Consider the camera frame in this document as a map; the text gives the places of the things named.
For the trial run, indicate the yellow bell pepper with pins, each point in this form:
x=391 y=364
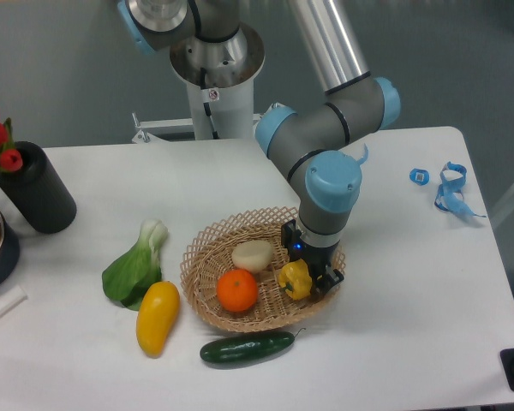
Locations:
x=294 y=279

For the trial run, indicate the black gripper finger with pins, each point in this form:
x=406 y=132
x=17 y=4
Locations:
x=325 y=278
x=291 y=240

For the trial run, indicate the white mounting bracket frame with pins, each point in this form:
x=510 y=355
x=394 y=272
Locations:
x=167 y=126

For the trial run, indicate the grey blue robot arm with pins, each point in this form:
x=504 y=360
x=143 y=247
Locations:
x=306 y=149

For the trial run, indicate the green bok choy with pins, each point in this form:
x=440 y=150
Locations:
x=127 y=279

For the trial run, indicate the blue ribbon strip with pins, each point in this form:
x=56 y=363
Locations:
x=364 y=157

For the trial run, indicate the small blue tag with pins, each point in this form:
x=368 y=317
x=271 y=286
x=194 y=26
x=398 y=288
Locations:
x=419 y=177

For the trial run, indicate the black cylindrical vase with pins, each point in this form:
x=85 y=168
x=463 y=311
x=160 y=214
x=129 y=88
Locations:
x=38 y=192

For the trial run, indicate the yellow mango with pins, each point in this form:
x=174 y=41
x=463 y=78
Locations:
x=156 y=317

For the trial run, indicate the woven wicker basket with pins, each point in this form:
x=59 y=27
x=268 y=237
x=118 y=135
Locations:
x=208 y=257

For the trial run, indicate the white paper strip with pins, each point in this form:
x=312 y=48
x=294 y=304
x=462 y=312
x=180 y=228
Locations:
x=11 y=298

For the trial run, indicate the orange fruit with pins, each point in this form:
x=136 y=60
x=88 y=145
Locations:
x=237 y=290

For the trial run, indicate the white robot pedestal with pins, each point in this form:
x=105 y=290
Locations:
x=212 y=51

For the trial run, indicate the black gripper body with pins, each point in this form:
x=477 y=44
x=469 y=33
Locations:
x=319 y=256

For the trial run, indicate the green cucumber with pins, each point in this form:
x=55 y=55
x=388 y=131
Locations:
x=247 y=349

